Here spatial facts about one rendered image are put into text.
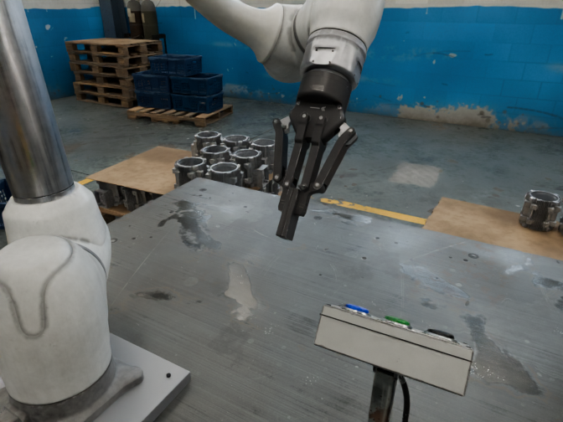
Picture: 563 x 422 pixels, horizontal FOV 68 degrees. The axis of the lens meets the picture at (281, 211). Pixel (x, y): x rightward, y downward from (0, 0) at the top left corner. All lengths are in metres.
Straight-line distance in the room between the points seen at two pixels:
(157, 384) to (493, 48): 5.42
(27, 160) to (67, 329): 0.29
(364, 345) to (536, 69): 5.41
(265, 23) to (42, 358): 0.61
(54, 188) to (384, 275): 0.75
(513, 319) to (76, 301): 0.86
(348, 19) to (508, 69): 5.20
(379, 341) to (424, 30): 5.50
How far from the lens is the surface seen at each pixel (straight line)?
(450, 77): 5.86
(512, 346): 0.98
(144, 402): 0.78
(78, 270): 0.67
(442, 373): 0.50
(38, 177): 0.80
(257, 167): 2.64
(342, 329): 0.51
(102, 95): 7.13
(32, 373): 0.71
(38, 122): 0.78
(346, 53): 0.62
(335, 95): 0.60
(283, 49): 0.75
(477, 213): 3.08
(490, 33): 5.78
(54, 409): 0.76
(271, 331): 0.90
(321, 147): 0.59
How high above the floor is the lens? 1.41
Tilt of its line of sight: 27 degrees down
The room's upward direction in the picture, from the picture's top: straight up
